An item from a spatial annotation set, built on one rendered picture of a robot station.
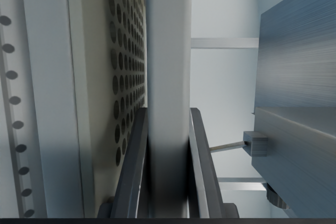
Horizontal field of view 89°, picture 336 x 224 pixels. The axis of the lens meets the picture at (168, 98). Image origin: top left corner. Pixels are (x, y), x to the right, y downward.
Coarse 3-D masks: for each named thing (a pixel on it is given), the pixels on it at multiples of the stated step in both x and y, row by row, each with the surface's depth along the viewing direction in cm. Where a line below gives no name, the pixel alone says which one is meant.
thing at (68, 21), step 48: (48, 0) 7; (96, 0) 9; (48, 48) 7; (96, 48) 9; (144, 48) 29; (48, 96) 8; (96, 96) 9; (144, 96) 29; (48, 144) 8; (96, 144) 9; (48, 192) 8; (96, 192) 9
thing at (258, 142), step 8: (248, 136) 26; (256, 136) 25; (264, 136) 25; (224, 144) 28; (232, 144) 27; (240, 144) 26; (248, 144) 26; (256, 144) 25; (264, 144) 25; (248, 152) 26; (256, 152) 25; (264, 152) 25
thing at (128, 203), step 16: (144, 112) 10; (144, 128) 9; (128, 144) 8; (144, 144) 8; (128, 160) 7; (144, 160) 7; (128, 176) 6; (144, 176) 7; (128, 192) 6; (144, 192) 7; (112, 208) 6; (128, 208) 6; (144, 208) 7
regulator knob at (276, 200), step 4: (268, 184) 25; (268, 188) 25; (272, 188) 24; (268, 192) 25; (272, 192) 24; (268, 196) 25; (272, 196) 24; (276, 196) 24; (272, 200) 24; (276, 200) 24; (280, 200) 23; (276, 204) 24; (280, 204) 23; (284, 204) 23; (284, 208) 23
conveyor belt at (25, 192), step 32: (0, 0) 8; (0, 32) 8; (0, 64) 8; (0, 96) 8; (32, 96) 9; (0, 128) 8; (32, 128) 9; (0, 160) 8; (32, 160) 9; (0, 192) 9; (32, 192) 9
